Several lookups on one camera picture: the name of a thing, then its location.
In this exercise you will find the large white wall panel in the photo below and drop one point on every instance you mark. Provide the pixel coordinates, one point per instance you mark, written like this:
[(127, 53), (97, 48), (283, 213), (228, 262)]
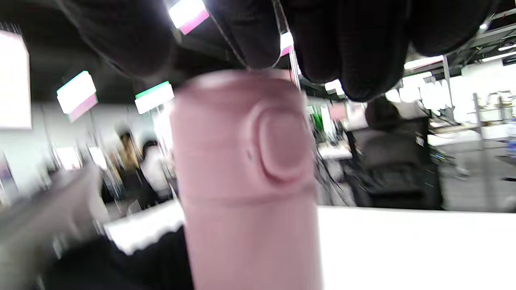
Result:
[(14, 80)]

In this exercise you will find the metal shelf rack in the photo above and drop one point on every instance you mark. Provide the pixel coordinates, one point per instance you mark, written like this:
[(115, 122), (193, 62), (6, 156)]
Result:
[(495, 114)]

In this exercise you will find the pink insulated bottle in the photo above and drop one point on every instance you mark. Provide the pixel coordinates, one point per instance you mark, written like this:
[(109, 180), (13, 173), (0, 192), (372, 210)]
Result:
[(242, 181)]

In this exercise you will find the person's left hand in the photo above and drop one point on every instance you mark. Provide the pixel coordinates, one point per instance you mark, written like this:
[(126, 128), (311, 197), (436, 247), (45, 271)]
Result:
[(133, 270)]

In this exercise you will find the person's left forearm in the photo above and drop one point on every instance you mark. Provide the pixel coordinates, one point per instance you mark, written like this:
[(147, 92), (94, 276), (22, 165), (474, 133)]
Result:
[(40, 225)]

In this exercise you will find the white background table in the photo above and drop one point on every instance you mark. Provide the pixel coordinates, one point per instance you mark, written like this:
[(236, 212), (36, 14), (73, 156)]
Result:
[(332, 151)]

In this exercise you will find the person's right hand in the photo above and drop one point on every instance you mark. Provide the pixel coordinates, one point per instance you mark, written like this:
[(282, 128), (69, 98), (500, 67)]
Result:
[(363, 36)]

